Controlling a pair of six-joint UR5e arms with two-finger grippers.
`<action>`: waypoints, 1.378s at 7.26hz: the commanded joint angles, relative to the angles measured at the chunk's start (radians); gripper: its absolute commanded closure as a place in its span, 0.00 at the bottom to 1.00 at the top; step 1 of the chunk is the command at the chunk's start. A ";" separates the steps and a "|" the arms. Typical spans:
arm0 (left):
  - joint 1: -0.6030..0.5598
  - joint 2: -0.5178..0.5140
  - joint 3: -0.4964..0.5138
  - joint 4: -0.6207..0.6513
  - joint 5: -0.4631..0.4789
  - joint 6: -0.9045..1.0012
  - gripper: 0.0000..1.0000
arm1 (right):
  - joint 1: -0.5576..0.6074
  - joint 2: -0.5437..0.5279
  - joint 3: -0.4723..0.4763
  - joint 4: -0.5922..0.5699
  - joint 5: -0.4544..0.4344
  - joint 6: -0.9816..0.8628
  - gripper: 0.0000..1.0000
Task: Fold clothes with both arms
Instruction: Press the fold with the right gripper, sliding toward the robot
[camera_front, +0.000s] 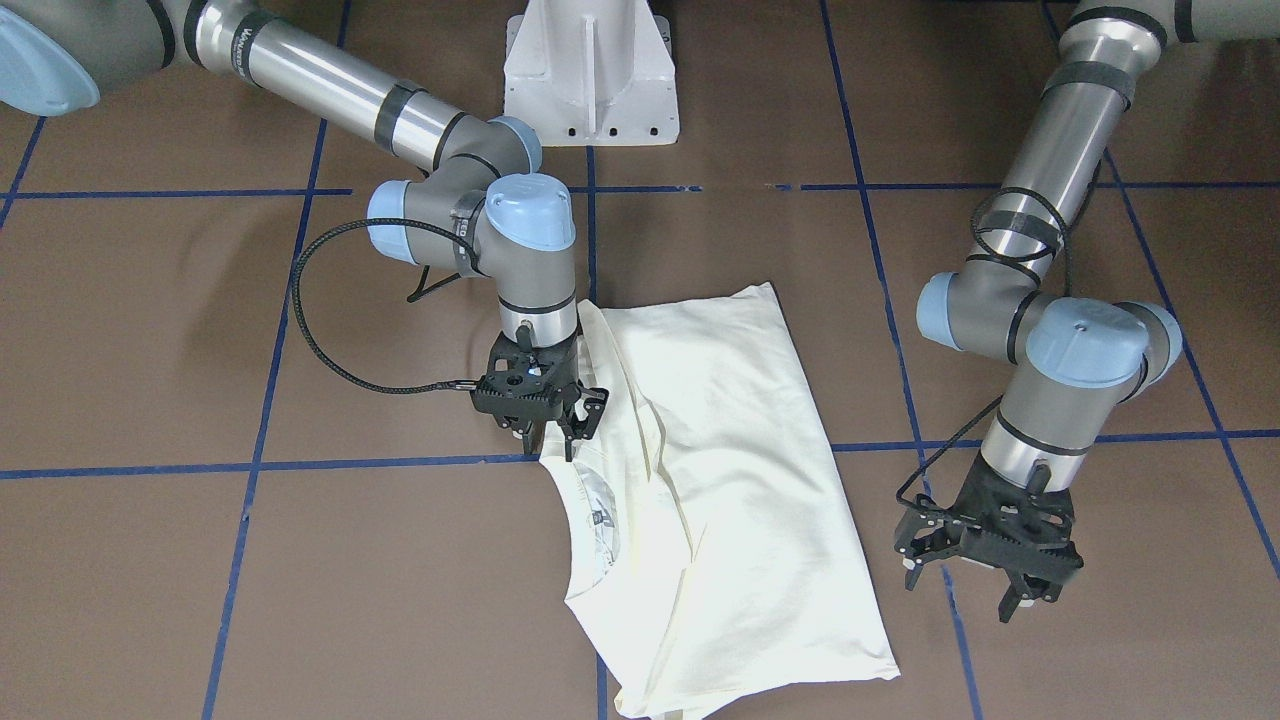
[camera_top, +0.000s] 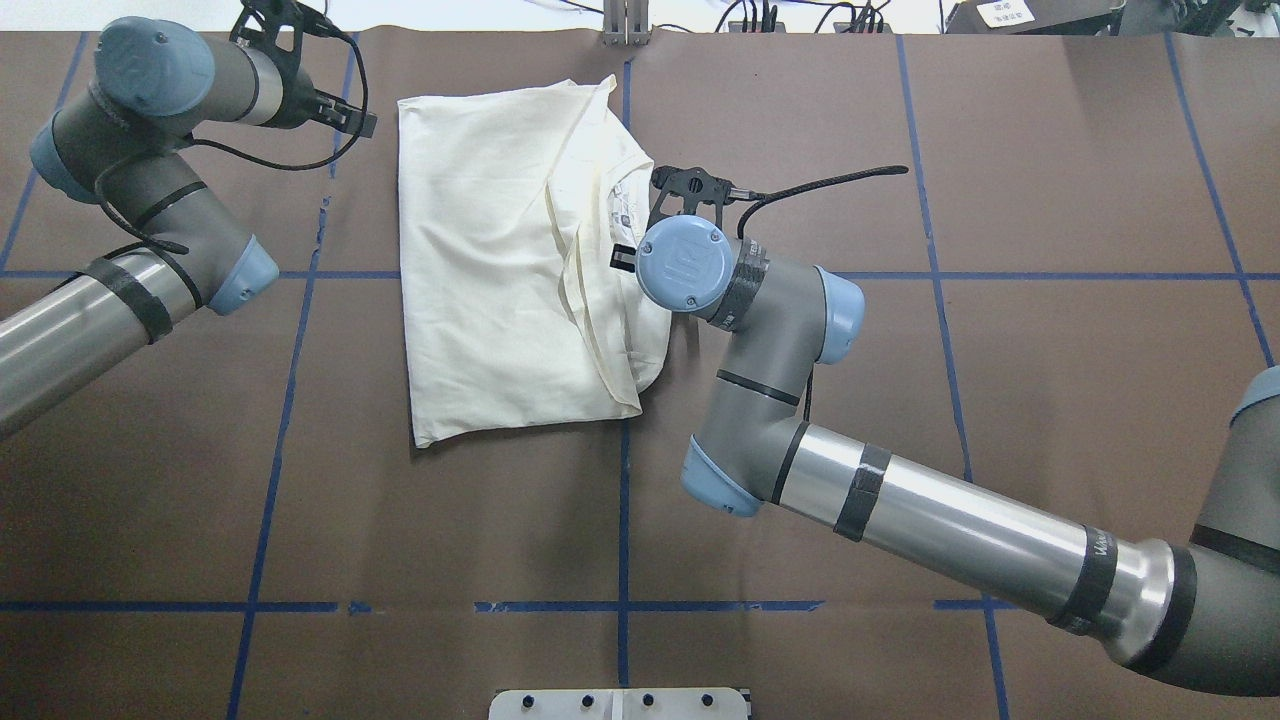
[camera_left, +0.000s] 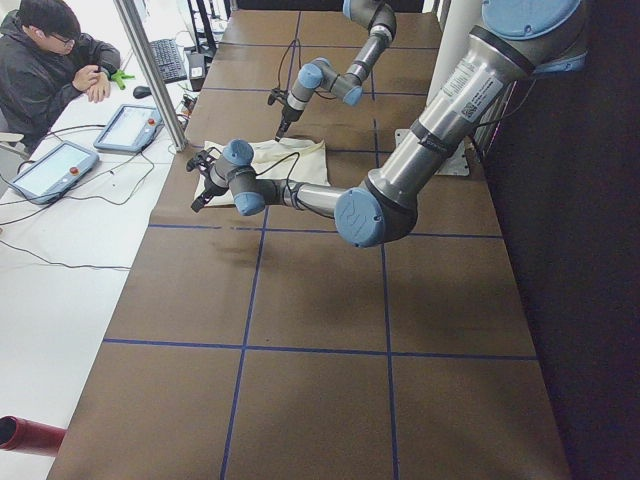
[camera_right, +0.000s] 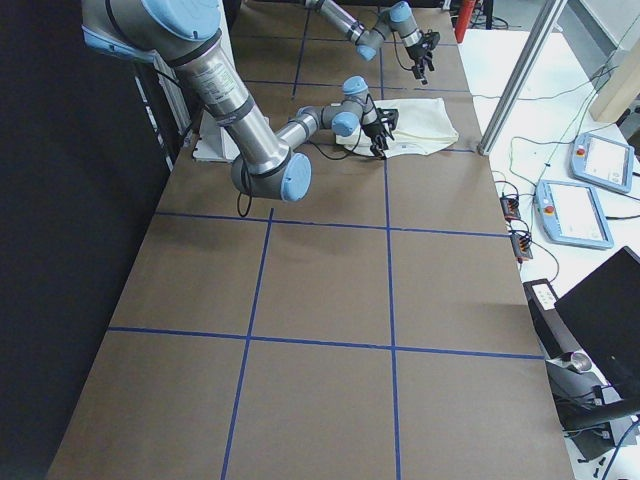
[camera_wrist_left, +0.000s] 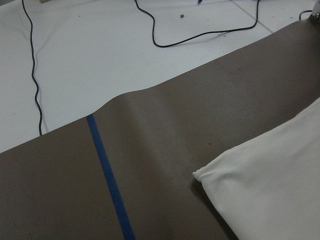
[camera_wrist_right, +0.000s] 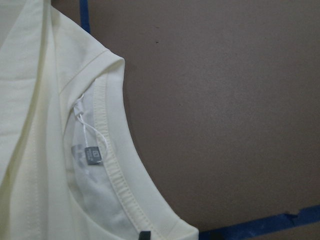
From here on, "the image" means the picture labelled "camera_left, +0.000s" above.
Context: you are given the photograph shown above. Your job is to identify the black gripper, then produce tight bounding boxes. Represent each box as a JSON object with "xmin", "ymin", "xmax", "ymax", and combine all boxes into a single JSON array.
[
  {"xmin": 191, "ymin": 163, "xmax": 228, "ymax": 211},
  {"xmin": 274, "ymin": 104, "xmax": 303, "ymax": 141}
]

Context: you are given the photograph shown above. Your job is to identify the cream long-sleeve cat shirt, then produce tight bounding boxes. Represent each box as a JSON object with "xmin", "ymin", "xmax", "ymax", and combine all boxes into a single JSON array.
[{"xmin": 204, "ymin": 139, "xmax": 343, "ymax": 217}]

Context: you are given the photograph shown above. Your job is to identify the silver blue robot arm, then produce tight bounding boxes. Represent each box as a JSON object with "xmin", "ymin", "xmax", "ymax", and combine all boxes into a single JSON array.
[
  {"xmin": 187, "ymin": 1, "xmax": 588, "ymax": 248},
  {"xmin": 268, "ymin": 1, "xmax": 397, "ymax": 141}
]

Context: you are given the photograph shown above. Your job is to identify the far teach pendant tablet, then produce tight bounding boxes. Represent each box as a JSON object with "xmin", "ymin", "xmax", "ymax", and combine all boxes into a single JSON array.
[{"xmin": 93, "ymin": 104, "xmax": 163, "ymax": 154}]

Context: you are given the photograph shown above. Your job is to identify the teach pendant tablet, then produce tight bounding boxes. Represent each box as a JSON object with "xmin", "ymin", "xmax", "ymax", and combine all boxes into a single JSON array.
[
  {"xmin": 93, "ymin": 104, "xmax": 163, "ymax": 154},
  {"xmin": 9, "ymin": 141, "xmax": 99, "ymax": 205}
]

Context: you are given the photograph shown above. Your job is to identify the black computer mouse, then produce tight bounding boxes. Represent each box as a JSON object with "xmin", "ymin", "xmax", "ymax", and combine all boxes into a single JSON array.
[{"xmin": 132, "ymin": 86, "xmax": 151, "ymax": 99}]

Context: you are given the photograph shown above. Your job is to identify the black keyboard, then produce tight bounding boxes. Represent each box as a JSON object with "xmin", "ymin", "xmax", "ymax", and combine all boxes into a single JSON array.
[{"xmin": 149, "ymin": 39, "xmax": 187, "ymax": 83}]

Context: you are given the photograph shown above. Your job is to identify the near teach pendant tablet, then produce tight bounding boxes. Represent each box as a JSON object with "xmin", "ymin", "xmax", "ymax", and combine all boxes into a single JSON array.
[{"xmin": 9, "ymin": 141, "xmax": 99, "ymax": 205}]

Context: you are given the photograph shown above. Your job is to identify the green plastic tool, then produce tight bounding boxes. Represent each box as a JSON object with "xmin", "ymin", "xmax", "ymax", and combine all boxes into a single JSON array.
[{"xmin": 111, "ymin": 70, "xmax": 135, "ymax": 90}]

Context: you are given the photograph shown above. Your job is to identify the seated person black jacket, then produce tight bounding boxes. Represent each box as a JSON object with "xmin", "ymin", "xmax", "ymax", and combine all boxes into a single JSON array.
[{"xmin": 1, "ymin": 1, "xmax": 121, "ymax": 153}]

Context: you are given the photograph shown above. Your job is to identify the red cylinder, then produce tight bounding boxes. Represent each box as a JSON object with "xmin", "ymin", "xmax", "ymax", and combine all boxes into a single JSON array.
[{"xmin": 1, "ymin": 416, "xmax": 67, "ymax": 457}]

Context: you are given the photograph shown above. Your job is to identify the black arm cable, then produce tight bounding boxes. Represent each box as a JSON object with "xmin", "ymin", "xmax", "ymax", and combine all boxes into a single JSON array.
[
  {"xmin": 249, "ymin": 152, "xmax": 306, "ymax": 206},
  {"xmin": 274, "ymin": 39, "xmax": 302, "ymax": 101}
]

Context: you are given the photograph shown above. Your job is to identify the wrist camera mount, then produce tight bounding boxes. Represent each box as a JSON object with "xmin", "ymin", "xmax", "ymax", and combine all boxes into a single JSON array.
[
  {"xmin": 186, "ymin": 148, "xmax": 217, "ymax": 172},
  {"xmin": 267, "ymin": 88, "xmax": 288, "ymax": 106}
]

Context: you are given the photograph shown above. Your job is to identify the pendant cables on desk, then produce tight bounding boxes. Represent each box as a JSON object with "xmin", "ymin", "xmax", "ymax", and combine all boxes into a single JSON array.
[{"xmin": 0, "ymin": 124, "xmax": 174, "ymax": 271}]

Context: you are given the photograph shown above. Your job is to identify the aluminium frame post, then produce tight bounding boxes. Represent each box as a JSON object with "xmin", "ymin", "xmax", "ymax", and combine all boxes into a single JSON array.
[{"xmin": 114, "ymin": 0, "xmax": 187, "ymax": 152}]

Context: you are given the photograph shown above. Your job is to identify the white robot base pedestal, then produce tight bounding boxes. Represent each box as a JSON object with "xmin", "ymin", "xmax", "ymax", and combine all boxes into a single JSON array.
[{"xmin": 394, "ymin": 0, "xmax": 494, "ymax": 177}]

